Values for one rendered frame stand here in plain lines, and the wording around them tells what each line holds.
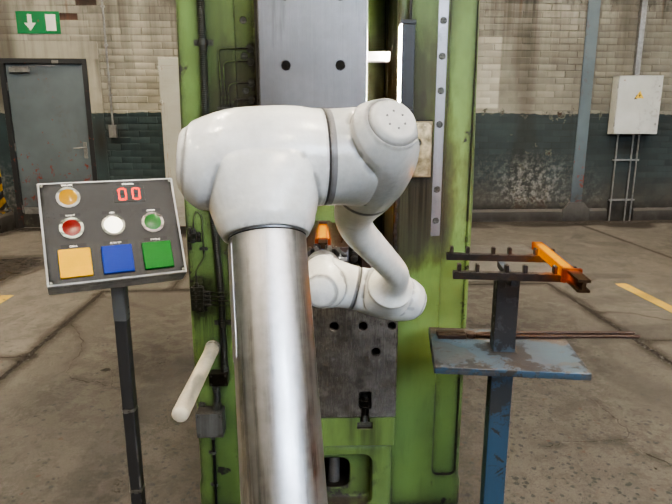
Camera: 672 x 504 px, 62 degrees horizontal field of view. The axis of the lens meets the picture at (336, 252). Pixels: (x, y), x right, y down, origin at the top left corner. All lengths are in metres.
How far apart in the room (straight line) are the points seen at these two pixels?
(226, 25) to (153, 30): 6.10
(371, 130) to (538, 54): 7.60
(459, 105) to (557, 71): 6.57
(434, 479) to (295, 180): 1.65
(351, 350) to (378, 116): 1.09
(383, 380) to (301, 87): 0.89
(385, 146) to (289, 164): 0.12
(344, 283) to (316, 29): 0.74
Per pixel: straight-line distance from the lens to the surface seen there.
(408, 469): 2.16
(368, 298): 1.26
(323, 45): 1.64
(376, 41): 2.14
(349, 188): 0.74
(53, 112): 8.25
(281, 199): 0.69
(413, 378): 1.99
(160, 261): 1.56
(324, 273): 1.22
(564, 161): 8.44
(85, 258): 1.56
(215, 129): 0.72
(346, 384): 1.75
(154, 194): 1.64
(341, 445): 1.85
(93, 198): 1.62
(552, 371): 1.59
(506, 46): 8.13
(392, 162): 0.72
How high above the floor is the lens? 1.35
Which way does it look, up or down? 13 degrees down
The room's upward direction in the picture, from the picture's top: straight up
